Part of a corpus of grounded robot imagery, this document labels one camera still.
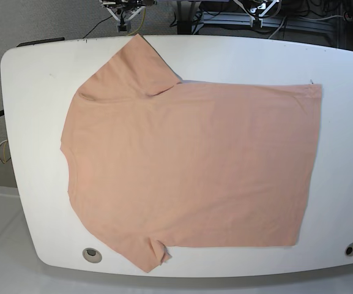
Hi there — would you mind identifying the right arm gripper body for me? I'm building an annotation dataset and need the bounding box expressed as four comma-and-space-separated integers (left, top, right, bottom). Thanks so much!
100, 0, 157, 32

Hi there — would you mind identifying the yellow cable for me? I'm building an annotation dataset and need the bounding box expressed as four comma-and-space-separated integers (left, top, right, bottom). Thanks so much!
127, 6, 148, 37

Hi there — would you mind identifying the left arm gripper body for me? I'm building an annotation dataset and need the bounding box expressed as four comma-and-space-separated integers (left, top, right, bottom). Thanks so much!
233, 0, 282, 28

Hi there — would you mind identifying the aluminium frame rail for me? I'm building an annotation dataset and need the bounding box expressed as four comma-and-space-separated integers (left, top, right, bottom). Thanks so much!
201, 12, 344, 34

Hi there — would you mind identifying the black table leg post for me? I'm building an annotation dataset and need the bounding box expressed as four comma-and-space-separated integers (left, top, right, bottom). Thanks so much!
172, 1, 201, 35

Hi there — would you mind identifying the black bar behind table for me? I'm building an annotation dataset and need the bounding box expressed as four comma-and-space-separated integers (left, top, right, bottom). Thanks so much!
17, 37, 65, 47

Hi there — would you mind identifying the right round table grommet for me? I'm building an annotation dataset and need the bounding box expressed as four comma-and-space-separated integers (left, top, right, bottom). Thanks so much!
345, 243, 353, 257

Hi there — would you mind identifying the left round table grommet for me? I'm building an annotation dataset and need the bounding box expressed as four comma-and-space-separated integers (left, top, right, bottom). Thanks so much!
83, 248, 102, 263

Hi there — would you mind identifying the peach pink T-shirt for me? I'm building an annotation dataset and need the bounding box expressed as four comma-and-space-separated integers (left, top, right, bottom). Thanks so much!
61, 36, 322, 272

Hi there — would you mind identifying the round table grommet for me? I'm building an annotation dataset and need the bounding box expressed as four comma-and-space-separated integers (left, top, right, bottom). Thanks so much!
83, 248, 102, 263
345, 243, 353, 257

